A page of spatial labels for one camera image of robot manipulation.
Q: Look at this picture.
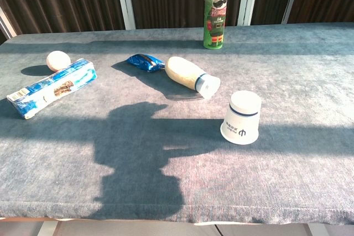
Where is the white paper cup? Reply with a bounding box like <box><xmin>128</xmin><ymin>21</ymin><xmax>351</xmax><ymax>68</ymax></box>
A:
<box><xmin>220</xmin><ymin>90</ymin><xmax>262</xmax><ymax>145</ymax></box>

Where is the white bottle with clear cap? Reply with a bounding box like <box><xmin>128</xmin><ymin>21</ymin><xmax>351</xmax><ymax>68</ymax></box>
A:
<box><xmin>165</xmin><ymin>56</ymin><xmax>222</xmax><ymax>100</ymax></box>

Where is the blue Oreo snack packet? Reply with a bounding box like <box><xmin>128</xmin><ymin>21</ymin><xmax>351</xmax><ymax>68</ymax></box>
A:
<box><xmin>126</xmin><ymin>53</ymin><xmax>166</xmax><ymax>73</ymax></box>

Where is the blue-grey tablecloth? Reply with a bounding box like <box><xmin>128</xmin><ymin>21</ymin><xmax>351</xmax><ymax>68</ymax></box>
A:
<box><xmin>0</xmin><ymin>22</ymin><xmax>354</xmax><ymax>225</ymax></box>

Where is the green Pringles can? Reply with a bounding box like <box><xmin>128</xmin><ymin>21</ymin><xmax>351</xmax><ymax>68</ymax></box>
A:
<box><xmin>202</xmin><ymin>0</ymin><xmax>231</xmax><ymax>51</ymax></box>

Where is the blue and white biscuit box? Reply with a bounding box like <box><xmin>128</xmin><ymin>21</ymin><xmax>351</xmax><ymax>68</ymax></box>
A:
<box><xmin>6</xmin><ymin>58</ymin><xmax>98</xmax><ymax>120</ymax></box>

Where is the white ball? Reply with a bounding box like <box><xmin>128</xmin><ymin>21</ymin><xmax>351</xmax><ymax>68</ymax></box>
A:
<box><xmin>46</xmin><ymin>50</ymin><xmax>71</xmax><ymax>72</ymax></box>

